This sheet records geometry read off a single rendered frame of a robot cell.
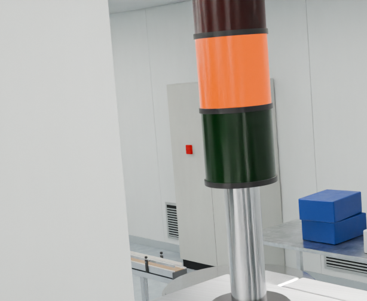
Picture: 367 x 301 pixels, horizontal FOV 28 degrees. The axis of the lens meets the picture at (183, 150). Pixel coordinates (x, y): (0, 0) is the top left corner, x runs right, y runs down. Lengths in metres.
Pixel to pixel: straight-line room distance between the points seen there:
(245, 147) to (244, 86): 0.04
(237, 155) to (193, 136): 7.45
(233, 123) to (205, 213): 7.51
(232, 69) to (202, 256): 7.71
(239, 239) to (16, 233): 1.55
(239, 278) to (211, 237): 7.48
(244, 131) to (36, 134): 1.58
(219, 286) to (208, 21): 0.23
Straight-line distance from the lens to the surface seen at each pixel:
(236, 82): 0.49
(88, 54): 2.14
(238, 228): 0.52
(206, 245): 8.09
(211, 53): 0.49
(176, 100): 8.09
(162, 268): 5.04
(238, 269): 0.52
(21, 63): 2.03
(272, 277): 0.64
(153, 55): 9.00
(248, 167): 0.50
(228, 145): 0.49
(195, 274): 4.86
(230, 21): 0.49
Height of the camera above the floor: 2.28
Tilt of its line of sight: 7 degrees down
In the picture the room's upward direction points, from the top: 5 degrees counter-clockwise
